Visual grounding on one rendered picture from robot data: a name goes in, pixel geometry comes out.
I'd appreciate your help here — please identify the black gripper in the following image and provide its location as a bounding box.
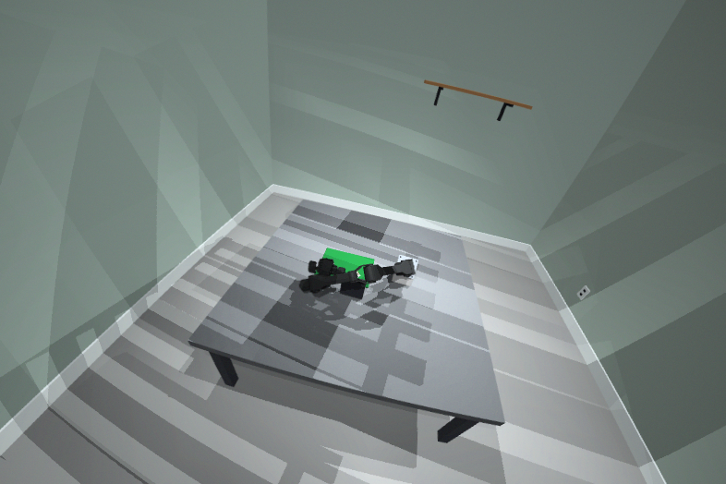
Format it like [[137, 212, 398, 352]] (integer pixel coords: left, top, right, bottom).
[[308, 260, 345, 276]]

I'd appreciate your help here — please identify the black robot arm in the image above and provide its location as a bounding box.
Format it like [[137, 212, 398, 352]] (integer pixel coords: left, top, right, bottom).
[[299, 258, 416, 294]]

